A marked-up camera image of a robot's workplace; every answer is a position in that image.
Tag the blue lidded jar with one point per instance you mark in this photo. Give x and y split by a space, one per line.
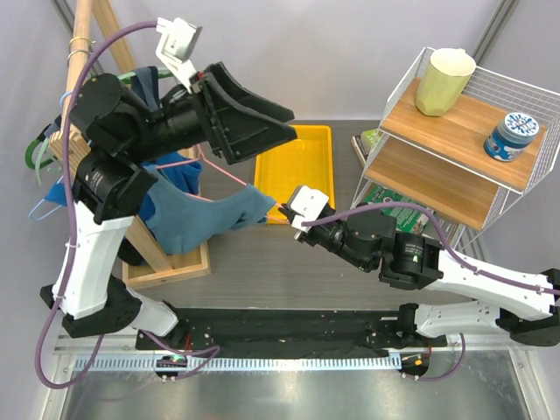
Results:
512 135

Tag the light blue tank top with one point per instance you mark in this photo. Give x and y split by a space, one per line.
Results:
181 222

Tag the light blue wire hanger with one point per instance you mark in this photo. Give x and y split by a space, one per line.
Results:
44 209

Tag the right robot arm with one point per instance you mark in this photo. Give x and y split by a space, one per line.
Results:
523 305

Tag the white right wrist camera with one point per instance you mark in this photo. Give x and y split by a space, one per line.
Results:
305 205

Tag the pink wire hanger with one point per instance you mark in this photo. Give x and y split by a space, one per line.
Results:
216 180

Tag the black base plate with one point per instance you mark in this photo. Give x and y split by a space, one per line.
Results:
297 334

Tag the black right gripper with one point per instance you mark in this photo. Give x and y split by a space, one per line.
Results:
306 236

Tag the mint green hanger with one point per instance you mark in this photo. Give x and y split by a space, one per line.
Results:
47 155

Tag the yellow plastic tray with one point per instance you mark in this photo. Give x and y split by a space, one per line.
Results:
307 160

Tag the green box on shelf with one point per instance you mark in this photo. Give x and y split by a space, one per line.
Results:
364 142

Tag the royal blue tank top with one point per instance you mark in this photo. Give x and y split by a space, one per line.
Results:
183 176

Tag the dark navy tank top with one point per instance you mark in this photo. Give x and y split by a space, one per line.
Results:
144 81

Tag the pale green mug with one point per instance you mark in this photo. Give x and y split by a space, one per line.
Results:
446 76

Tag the white wire wooden shelf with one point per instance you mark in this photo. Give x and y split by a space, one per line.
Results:
441 163

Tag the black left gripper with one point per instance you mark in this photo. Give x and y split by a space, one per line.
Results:
232 132

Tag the slotted metal rail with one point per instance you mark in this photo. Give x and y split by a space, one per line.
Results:
167 363

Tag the wooden clothes rack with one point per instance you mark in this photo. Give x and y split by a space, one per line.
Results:
161 268

